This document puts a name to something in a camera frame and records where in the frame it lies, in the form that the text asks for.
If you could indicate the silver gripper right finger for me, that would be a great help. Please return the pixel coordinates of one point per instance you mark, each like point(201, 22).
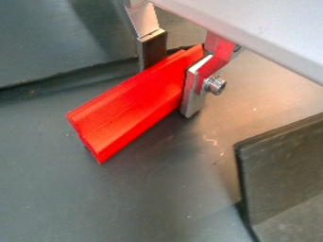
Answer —
point(202, 76)

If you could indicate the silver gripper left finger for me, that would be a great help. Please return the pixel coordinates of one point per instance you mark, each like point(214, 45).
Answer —
point(150, 36)

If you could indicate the red star-shaped peg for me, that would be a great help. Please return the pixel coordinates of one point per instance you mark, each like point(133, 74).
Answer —
point(117, 116)

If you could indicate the dark grey curved fixture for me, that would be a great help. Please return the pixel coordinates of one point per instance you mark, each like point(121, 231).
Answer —
point(281, 176)

